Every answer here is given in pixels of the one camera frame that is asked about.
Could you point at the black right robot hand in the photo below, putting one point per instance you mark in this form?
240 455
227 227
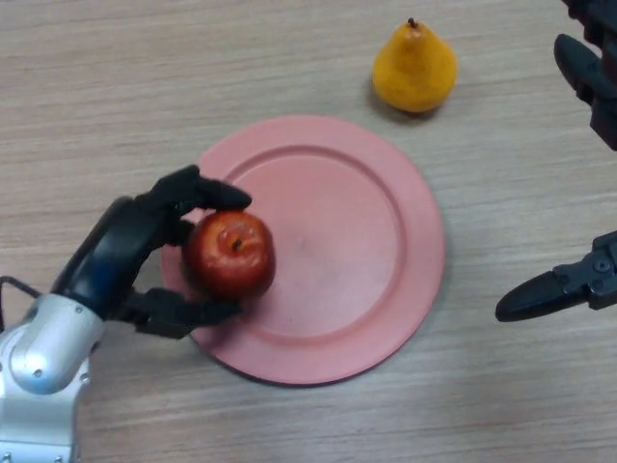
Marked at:
588 62

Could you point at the pink round plate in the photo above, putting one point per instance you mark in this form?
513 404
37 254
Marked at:
320 251

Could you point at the red apple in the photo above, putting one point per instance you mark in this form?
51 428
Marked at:
230 254

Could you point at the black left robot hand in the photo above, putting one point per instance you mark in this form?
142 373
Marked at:
115 251

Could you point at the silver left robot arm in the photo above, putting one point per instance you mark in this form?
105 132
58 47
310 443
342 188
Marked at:
43 371

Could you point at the yellow pear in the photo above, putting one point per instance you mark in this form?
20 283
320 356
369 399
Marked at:
414 70

